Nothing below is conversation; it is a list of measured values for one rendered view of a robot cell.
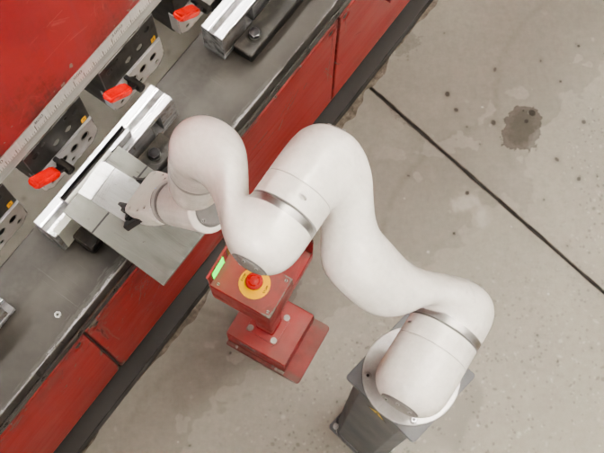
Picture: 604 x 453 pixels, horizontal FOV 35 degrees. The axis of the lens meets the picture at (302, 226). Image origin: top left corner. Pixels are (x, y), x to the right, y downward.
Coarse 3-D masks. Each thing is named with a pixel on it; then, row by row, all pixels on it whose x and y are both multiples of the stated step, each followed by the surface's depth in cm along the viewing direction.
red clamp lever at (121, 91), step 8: (128, 80) 173; (136, 80) 173; (112, 88) 168; (120, 88) 169; (128, 88) 170; (136, 88) 173; (144, 88) 174; (104, 96) 167; (112, 96) 166; (120, 96) 168
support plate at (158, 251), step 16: (112, 160) 197; (128, 160) 197; (144, 176) 196; (80, 208) 193; (96, 208) 193; (80, 224) 192; (96, 224) 192; (112, 224) 192; (112, 240) 191; (128, 240) 191; (144, 240) 191; (160, 240) 191; (176, 240) 191; (192, 240) 191; (128, 256) 190; (144, 256) 190; (160, 256) 190; (176, 256) 190; (160, 272) 189
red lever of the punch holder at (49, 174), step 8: (56, 160) 169; (64, 160) 168; (48, 168) 165; (56, 168) 167; (64, 168) 168; (72, 168) 168; (32, 176) 162; (40, 176) 163; (48, 176) 163; (56, 176) 165; (32, 184) 162; (40, 184) 162
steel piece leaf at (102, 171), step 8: (96, 168) 196; (104, 168) 196; (112, 168) 196; (96, 176) 195; (104, 176) 195; (88, 184) 195; (96, 184) 195; (80, 192) 194; (88, 192) 194; (96, 192) 194
